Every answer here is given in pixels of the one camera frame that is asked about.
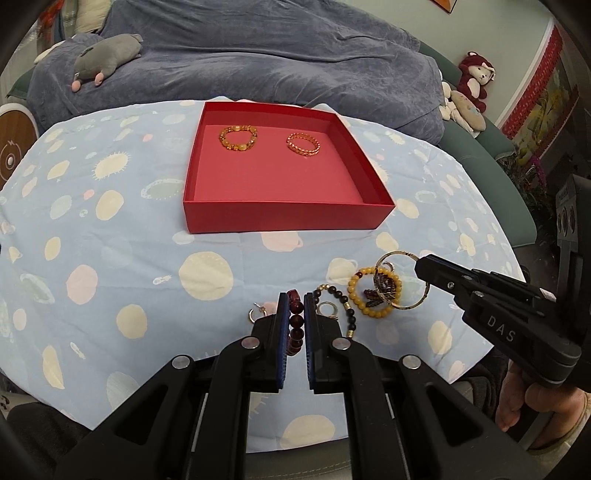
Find person's right hand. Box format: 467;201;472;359
501;368;591;455

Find thin gold bangle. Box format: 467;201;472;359
373;250;433;310

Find red monkey plush toy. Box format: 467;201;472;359
455;50;498;114

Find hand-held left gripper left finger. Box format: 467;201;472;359
53;292;287;480

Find black and gold bead bracelet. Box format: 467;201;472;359
312;284;359;341

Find silver hoop earring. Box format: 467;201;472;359
246;302;273;324

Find potted flowers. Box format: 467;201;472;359
501;87;579;223

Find green sofa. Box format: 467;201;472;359
417;39;539;248

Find dark red leaf bracelet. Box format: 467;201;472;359
362;271;400;308

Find blue polka dot tablecloth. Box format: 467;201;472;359
0;97;530;454

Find gold chain bracelet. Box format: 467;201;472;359
285;131;322;157

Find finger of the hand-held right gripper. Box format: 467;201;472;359
414;253;548;308

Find round wooden board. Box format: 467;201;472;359
0;103;38;191

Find dark cloth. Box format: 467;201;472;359
7;401;95;467

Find cream pillow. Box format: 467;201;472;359
73;0;116;34

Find grey plush toy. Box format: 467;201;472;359
70;34;144;93

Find beige plush toy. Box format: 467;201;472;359
438;82;486;137

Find blue-grey blanket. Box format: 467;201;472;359
26;0;447;147

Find dark red bead bracelet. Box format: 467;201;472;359
286;289;307;357

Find red wall banner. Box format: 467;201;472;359
503;25;567;140

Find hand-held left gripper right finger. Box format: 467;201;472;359
305;300;542;480

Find yellow bead bracelet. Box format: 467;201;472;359
346;266;402;319

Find amber bead bracelet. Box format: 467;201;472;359
218;124;259;152

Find red cardboard box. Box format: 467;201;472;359
182;100;396;235

